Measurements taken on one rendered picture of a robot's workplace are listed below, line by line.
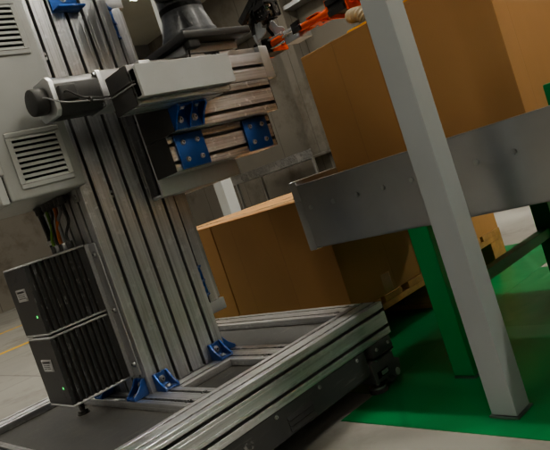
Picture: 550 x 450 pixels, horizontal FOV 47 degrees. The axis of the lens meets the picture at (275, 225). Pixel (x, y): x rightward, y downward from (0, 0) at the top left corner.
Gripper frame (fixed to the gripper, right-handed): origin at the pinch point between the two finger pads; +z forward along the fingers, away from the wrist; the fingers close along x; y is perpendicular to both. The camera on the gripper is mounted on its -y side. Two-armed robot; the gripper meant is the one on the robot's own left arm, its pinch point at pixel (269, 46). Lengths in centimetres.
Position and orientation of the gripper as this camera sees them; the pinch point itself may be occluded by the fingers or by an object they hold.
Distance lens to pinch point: 227.8
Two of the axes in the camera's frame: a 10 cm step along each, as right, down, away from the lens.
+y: 6.5, -1.8, -7.4
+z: 3.2, 9.4, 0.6
